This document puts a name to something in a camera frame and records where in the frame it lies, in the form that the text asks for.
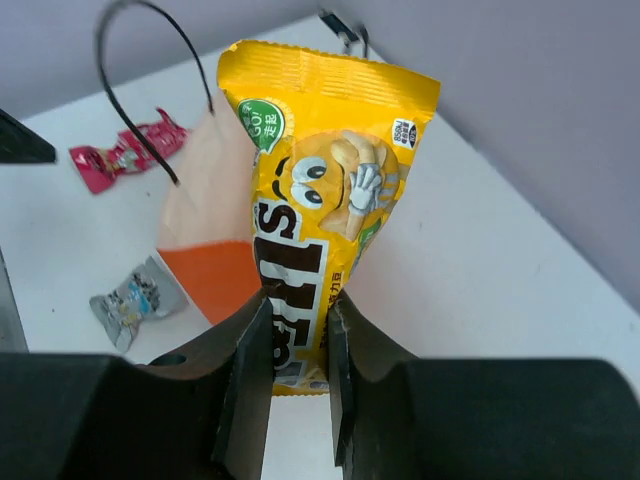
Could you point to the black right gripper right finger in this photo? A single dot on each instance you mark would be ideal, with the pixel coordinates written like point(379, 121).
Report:
point(398, 416)

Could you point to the orange paper bag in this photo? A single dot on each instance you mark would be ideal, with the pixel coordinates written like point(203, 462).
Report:
point(204, 236)

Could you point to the silver blue snack packet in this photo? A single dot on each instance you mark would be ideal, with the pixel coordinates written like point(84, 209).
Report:
point(148, 293)

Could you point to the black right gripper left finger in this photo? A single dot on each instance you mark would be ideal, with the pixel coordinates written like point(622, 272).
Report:
point(199, 411)

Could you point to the red pink snack packet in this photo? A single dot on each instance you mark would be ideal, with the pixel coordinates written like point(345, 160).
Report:
point(99, 168)

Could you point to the yellow M&M's candy bag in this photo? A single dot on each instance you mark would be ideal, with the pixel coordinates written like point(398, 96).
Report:
point(335, 139)

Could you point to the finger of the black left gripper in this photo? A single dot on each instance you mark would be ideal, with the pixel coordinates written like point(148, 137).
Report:
point(20, 145)

